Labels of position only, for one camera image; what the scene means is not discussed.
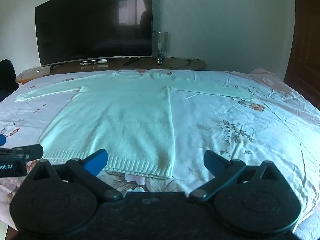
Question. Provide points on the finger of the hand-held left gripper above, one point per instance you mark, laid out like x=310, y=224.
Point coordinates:
x=30, y=151
x=2, y=140

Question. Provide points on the glass table lamp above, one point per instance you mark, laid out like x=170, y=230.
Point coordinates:
x=160, y=42

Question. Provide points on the silver set-top box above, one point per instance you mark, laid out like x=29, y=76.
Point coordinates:
x=93, y=62

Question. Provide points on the dark chair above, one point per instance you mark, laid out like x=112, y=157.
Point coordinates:
x=7, y=77

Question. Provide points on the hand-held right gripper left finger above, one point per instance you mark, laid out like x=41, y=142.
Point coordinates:
x=96, y=161

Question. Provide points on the wooden television table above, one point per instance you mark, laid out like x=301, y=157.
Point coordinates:
x=175, y=65

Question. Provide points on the brown wooden door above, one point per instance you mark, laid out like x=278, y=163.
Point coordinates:
x=306, y=42

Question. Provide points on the curved black television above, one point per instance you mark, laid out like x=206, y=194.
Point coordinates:
x=92, y=22

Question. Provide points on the floral bedsheet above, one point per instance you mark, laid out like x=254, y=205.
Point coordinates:
x=237, y=135

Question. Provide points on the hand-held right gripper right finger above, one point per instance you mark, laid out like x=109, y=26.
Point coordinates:
x=212, y=162

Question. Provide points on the white knit sweater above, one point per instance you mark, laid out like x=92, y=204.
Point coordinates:
x=117, y=120

